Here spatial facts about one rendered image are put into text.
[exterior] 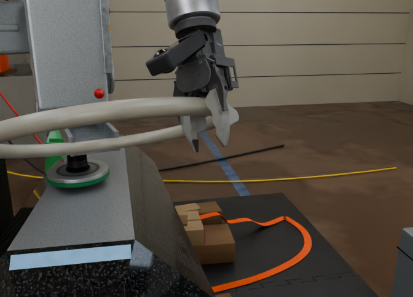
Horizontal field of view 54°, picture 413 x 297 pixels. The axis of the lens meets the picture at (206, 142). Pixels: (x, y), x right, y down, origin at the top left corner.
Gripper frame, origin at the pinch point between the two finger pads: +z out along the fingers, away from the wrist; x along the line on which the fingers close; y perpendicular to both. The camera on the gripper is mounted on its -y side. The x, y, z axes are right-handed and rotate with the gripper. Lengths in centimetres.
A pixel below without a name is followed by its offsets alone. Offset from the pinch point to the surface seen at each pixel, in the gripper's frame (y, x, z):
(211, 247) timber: 133, 107, 49
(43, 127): -21.2, 11.5, -4.9
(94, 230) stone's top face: 19, 58, 16
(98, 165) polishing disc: 43, 83, -4
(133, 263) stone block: 20, 46, 26
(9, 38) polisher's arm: 37, 121, -64
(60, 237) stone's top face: 11, 63, 16
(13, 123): -23.3, 15.5, -6.3
